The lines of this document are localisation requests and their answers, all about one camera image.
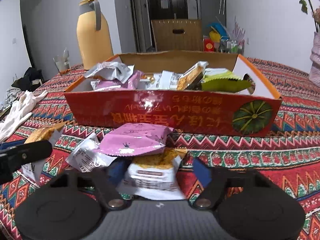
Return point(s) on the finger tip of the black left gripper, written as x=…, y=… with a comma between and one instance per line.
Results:
x=12, y=159

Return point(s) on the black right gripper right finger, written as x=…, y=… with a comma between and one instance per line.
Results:
x=246, y=204

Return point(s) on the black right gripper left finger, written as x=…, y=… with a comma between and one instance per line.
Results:
x=73, y=204

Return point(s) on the white gold noodle snack packet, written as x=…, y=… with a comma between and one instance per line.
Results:
x=154, y=176

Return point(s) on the pink snack packet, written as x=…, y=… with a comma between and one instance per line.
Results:
x=130, y=140
x=131, y=84

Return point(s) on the green snack packet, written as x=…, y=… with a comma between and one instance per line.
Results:
x=223, y=80
x=40, y=143

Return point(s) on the white cotton gloves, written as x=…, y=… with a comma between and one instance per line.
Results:
x=19, y=113

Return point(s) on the white crumpled snack packet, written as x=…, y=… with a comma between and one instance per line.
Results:
x=85, y=159

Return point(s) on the colourful patterned tablecloth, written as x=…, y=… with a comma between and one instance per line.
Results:
x=289, y=155

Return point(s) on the black folding chair with clothes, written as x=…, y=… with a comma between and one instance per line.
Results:
x=31, y=80

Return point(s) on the glass cup with drink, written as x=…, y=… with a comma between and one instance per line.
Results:
x=62, y=62

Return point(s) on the red cardboard snack box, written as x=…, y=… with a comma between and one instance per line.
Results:
x=192, y=111

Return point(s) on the gold chip snack packet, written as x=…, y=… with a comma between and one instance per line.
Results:
x=192, y=76

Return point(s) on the yellow thermos jug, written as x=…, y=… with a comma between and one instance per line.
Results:
x=93, y=34

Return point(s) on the white and gold snack packet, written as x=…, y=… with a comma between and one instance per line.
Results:
x=165, y=80

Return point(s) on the pink vase with dried flowers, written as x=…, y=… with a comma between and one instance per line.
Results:
x=314, y=75

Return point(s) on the grey refrigerator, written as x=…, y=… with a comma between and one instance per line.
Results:
x=210, y=11

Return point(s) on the dark entrance door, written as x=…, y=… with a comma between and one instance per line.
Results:
x=168, y=9

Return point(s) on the wire rack with bottles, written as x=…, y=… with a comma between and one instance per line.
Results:
x=220, y=40

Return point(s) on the brown cardboard box with handle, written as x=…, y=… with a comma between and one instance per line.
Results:
x=182, y=34

